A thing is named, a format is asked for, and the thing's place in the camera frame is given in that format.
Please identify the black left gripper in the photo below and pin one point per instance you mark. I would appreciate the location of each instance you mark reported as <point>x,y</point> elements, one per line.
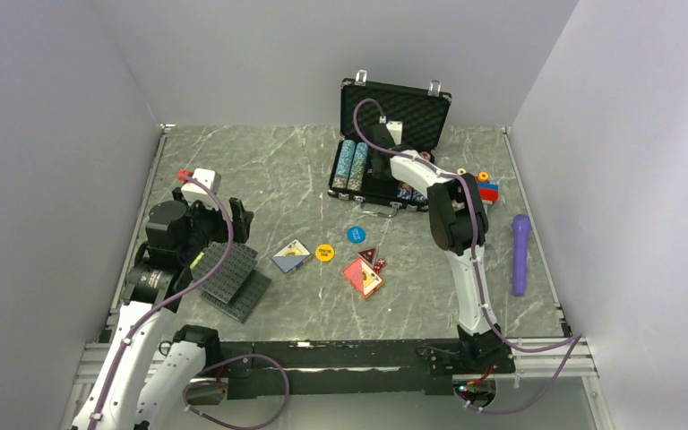
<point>221,235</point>

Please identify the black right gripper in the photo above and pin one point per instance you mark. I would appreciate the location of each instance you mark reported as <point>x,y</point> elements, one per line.
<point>381,176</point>

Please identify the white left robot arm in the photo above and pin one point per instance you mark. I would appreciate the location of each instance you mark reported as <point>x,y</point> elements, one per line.
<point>126,393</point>

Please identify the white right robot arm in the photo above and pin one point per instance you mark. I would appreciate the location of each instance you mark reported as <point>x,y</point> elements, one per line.
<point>458,226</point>

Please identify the green and grey chip stack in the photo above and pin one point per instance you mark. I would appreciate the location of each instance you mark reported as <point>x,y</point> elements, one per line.
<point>358,167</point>

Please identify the purple red blue chip stack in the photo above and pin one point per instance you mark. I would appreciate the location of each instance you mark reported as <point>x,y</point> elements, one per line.
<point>404,191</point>

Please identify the blue and grey chip stack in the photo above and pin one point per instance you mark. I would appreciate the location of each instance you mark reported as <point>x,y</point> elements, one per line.
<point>343,164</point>

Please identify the yellow and blue chip stack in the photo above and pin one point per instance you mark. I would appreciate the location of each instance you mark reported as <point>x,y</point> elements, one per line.
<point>416,195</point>

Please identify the black poker chip case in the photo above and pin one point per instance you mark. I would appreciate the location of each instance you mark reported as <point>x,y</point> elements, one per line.
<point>423,112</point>

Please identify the large dark grey baseplate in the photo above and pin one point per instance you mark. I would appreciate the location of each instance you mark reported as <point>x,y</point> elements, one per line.
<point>230,277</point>

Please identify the blue small blind button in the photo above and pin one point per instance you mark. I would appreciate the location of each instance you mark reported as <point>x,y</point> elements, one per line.
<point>356,235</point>

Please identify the lower dark grey baseplate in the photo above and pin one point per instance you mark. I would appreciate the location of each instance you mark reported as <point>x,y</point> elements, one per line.
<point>245,300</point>

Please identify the black triangular all-in marker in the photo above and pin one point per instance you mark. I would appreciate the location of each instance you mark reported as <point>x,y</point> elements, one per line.
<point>369,255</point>

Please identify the yellow big blind button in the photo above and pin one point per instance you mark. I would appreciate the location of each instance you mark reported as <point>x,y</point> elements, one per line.
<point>324,252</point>

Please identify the red backed card deck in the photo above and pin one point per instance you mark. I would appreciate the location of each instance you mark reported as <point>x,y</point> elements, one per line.
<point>362,277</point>

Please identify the colourful toy brick figure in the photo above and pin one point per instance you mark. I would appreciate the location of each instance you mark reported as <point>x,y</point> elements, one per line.
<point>488,191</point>

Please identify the purple toy microphone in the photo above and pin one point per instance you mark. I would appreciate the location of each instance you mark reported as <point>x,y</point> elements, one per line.
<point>521,229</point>

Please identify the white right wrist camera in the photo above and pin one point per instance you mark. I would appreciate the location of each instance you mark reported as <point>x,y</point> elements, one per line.
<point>395,129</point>

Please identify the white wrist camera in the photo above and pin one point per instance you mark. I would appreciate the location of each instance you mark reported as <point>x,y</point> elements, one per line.
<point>395,129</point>
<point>199,186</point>

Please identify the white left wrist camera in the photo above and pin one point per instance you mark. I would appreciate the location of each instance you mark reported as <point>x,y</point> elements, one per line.
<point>199,186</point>

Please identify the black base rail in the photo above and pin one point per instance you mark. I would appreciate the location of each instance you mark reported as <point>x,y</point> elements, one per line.
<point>371,366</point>

